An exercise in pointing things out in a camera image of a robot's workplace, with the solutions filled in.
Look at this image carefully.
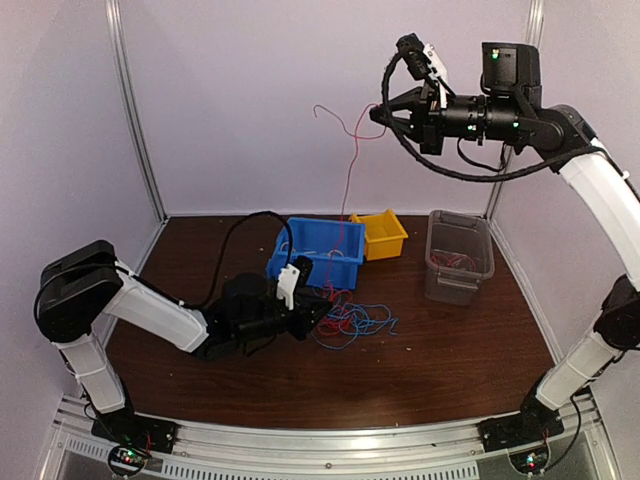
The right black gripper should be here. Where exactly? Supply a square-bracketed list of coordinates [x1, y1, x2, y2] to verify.
[369, 78, 523, 155]

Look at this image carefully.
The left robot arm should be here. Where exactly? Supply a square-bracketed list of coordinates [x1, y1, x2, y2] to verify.
[33, 240, 333, 444]

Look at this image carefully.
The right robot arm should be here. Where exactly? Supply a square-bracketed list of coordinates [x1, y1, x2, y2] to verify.
[370, 34, 639, 442]

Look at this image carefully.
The blue plastic bin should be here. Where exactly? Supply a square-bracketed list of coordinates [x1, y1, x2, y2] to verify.
[288, 217, 365, 291]

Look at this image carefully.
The yellow plastic bin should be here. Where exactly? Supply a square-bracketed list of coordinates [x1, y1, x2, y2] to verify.
[350, 209, 408, 262]

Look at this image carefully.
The clear grey plastic container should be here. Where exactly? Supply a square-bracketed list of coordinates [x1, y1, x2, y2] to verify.
[424, 210, 495, 306]

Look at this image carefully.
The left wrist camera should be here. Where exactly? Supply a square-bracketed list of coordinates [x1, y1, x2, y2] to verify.
[276, 255, 313, 311]

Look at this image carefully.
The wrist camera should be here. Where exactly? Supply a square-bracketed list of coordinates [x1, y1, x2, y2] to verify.
[276, 255, 313, 311]
[396, 33, 456, 99]

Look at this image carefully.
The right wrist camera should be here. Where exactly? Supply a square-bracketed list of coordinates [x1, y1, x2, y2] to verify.
[396, 33, 456, 99]

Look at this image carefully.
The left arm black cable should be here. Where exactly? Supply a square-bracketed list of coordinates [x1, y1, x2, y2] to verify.
[179, 210, 296, 311]

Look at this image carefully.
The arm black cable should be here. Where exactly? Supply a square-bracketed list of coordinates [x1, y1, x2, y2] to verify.
[377, 49, 601, 183]
[179, 210, 296, 311]

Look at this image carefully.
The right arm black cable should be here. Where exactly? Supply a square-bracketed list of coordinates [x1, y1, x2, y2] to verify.
[377, 49, 601, 183]

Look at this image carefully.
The right aluminium frame post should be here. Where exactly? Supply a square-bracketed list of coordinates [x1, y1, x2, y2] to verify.
[484, 0, 545, 222]

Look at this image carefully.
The aluminium frame post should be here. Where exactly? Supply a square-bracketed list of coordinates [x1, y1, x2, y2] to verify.
[484, 0, 545, 222]
[103, 0, 168, 223]

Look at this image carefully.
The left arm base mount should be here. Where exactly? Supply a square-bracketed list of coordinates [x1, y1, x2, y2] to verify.
[89, 390, 178, 454]

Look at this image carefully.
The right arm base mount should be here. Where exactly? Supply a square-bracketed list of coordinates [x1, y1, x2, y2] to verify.
[478, 390, 564, 452]

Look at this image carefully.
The aluminium front rail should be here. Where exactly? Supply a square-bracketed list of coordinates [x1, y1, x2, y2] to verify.
[35, 393, 622, 479]

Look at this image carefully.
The left aluminium frame post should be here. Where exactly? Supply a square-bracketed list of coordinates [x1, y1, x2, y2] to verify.
[103, 0, 168, 223]

